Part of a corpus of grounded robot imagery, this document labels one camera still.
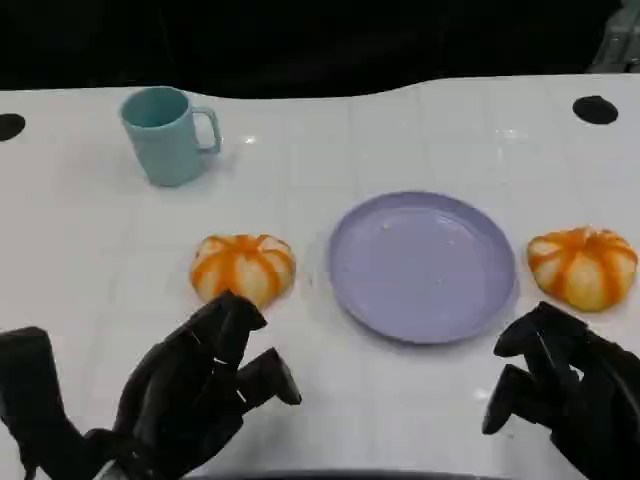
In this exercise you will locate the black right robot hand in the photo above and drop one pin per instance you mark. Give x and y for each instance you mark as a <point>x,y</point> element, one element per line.
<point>590,390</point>

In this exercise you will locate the grey background machine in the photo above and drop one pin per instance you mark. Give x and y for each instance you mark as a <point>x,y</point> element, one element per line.
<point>620,40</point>

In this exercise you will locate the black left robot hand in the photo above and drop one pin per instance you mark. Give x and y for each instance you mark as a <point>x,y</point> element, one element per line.
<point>185,390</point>

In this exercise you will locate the orange and white bread roll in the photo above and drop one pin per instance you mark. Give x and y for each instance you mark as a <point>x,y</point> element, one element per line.
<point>240,265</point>
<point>580,270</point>

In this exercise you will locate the lilac plate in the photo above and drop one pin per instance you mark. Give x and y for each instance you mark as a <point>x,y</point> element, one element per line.
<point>420,265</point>

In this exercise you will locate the dark robot torso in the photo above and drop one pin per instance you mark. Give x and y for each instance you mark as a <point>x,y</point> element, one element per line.
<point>375,475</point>

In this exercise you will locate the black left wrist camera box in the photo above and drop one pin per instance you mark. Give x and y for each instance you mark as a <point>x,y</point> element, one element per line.
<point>30,380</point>

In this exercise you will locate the pale green mug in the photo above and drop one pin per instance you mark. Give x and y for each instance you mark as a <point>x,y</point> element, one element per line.
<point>165,145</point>

